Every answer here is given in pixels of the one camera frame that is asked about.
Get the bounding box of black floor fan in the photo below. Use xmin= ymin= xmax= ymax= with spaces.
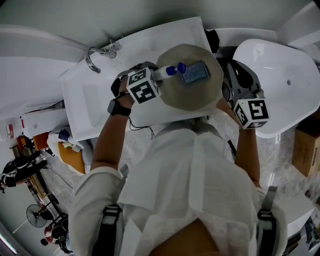
xmin=26 ymin=203 xmax=55 ymax=228

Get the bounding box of black cloth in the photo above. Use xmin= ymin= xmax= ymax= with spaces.
xmin=204 ymin=29 xmax=221 ymax=54

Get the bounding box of white bathtub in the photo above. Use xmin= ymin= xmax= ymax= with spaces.
xmin=232 ymin=38 xmax=320 ymax=140

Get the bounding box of beige frying pan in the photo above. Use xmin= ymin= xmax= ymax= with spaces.
xmin=156 ymin=43 xmax=241 ymax=127

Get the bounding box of person's white shirt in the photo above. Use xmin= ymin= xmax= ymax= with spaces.
xmin=67 ymin=119 xmax=288 ymax=256

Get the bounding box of person's left hand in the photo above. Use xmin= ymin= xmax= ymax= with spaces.
xmin=118 ymin=82 xmax=136 ymax=109

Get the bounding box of large cardboard box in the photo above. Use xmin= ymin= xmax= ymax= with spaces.
xmin=292 ymin=123 xmax=320 ymax=177

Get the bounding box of person's left forearm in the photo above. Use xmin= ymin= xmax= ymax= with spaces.
xmin=90 ymin=113 xmax=133 ymax=173

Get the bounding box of white bottle with blue cap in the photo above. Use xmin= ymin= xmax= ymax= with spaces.
xmin=152 ymin=62 xmax=187 ymax=82

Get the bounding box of white carton box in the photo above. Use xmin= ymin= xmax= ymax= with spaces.
xmin=21 ymin=107 xmax=70 ymax=140

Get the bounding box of person's right forearm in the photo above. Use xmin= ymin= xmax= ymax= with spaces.
xmin=234 ymin=126 xmax=262 ymax=187

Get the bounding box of white container red label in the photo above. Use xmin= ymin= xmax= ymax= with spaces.
xmin=6 ymin=123 xmax=16 ymax=140

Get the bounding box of black harness strap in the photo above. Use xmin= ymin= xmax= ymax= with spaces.
xmin=98 ymin=204 xmax=123 ymax=256
xmin=257 ymin=186 xmax=278 ymax=256

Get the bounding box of chrome faucet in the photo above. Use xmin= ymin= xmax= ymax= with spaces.
xmin=84 ymin=41 xmax=122 ymax=75

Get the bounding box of orange cushion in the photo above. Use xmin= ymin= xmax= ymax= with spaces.
xmin=57 ymin=142 xmax=86 ymax=175

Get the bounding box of white sink vanity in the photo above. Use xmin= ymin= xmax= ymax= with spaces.
xmin=59 ymin=16 xmax=218 ymax=142

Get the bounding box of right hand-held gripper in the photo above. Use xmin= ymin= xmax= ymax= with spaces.
xmin=226 ymin=61 xmax=270 ymax=130

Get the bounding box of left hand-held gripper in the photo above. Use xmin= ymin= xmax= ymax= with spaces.
xmin=111 ymin=61 xmax=165 ymax=105

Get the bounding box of blue-grey sponge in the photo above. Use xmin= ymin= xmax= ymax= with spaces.
xmin=180 ymin=60 xmax=210 ymax=85

